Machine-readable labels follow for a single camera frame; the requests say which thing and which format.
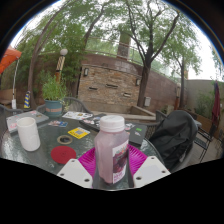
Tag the leaning tree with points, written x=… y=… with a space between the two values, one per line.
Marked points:
x=31 y=76

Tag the blue yellow striped bollard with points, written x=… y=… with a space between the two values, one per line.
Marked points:
x=27 y=100

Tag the pink drink bottle white cap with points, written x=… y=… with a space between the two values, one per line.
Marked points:
x=108 y=150

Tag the slender tree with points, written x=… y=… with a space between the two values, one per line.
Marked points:
x=182 y=86

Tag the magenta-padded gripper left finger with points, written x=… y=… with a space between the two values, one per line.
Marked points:
x=75 y=171

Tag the dark-trunked tree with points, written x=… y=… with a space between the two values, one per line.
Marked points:
x=143 y=86

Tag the small colourful sticker cards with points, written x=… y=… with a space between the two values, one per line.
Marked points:
x=58 y=123

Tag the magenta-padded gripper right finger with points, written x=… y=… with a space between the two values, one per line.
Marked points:
x=151 y=170

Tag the dark patio chair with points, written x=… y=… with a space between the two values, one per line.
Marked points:
x=206 y=138

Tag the black backpack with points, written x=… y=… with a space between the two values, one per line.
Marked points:
x=173 y=136

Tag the globe lamp post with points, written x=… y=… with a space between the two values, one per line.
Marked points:
x=60 y=65

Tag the flat round red coaster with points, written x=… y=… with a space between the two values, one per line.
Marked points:
x=63 y=155

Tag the white wall box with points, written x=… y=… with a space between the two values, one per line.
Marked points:
x=147 y=101

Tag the wall lantern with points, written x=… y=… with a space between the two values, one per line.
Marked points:
x=86 y=72
x=137 y=82

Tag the printed paper sheet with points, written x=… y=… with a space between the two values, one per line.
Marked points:
x=76 y=115

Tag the silver laptop with stickers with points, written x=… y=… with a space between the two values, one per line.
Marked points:
x=33 y=117

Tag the black laptop with stickers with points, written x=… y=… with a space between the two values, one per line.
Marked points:
x=137 y=131

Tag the grey woven chair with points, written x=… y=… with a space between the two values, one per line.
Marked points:
x=195 y=146

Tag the white cup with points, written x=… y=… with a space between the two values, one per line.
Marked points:
x=28 y=135

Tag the closed maroon umbrella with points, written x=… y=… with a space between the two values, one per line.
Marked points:
x=216 y=103

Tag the orange canopy umbrella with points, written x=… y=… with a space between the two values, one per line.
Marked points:
x=8 y=58

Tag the yellow card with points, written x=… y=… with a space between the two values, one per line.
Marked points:
x=79 y=132

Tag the potted plant in blue pot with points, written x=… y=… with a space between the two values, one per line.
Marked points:
x=53 y=93

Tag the grey mesh chair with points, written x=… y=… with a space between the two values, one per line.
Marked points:
x=5 y=115

